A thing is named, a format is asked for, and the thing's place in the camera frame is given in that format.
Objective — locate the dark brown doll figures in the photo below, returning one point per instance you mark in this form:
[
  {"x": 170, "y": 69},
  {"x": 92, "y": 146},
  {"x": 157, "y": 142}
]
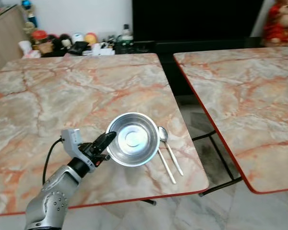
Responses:
[{"x": 57, "y": 44}]

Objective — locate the small white round jar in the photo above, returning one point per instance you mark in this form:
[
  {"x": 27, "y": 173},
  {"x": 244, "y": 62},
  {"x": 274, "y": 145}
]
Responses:
[{"x": 78, "y": 37}]

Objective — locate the white cup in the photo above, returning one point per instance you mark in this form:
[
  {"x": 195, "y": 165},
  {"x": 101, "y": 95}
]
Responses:
[{"x": 25, "y": 48}]

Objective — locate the white box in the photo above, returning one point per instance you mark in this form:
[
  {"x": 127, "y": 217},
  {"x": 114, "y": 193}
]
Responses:
[{"x": 102, "y": 49}]

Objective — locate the red and gold figurine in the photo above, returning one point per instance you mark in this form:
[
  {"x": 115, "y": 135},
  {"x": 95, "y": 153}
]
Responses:
[{"x": 281, "y": 21}]

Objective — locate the black television screen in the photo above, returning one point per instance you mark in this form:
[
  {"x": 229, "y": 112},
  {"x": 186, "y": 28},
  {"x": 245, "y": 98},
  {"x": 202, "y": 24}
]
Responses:
[{"x": 197, "y": 19}]

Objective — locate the yellow orange round toy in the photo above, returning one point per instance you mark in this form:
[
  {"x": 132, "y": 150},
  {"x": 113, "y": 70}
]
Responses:
[{"x": 90, "y": 38}]

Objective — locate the short black table leg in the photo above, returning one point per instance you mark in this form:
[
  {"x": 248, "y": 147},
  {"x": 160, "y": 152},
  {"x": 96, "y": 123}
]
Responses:
[{"x": 149, "y": 201}]

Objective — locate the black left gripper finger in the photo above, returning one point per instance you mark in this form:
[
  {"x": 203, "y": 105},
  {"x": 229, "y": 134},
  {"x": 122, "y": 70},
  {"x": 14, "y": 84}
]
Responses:
[
  {"x": 106, "y": 143},
  {"x": 105, "y": 136}
]

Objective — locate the jar with red lid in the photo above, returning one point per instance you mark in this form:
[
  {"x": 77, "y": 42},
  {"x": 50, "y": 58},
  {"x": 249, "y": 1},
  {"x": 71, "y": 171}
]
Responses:
[{"x": 39, "y": 38}]

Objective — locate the round steel bowl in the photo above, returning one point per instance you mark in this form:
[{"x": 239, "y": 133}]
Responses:
[{"x": 133, "y": 139}]

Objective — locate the steel chopstick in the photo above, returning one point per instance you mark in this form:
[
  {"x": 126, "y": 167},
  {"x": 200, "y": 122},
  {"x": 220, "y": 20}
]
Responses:
[{"x": 166, "y": 166}]

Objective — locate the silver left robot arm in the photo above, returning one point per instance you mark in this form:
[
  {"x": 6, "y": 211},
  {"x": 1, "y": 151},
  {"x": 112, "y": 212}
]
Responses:
[{"x": 53, "y": 196}]

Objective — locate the light wooden cabinet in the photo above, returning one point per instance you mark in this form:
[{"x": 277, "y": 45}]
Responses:
[{"x": 7, "y": 40}]

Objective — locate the blue and gold trophy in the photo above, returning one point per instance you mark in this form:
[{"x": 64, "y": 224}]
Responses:
[{"x": 29, "y": 14}]

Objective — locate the steel spoon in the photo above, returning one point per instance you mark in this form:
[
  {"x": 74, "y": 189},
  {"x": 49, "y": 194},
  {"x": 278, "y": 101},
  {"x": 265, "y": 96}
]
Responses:
[{"x": 163, "y": 134}]

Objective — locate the black pouch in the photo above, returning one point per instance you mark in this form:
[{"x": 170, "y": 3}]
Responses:
[{"x": 78, "y": 48}]

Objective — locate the black metal table leg frame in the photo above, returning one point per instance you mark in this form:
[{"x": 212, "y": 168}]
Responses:
[{"x": 225, "y": 158}]

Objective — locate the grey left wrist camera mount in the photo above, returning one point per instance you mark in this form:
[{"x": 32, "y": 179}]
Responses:
[{"x": 71, "y": 140}]

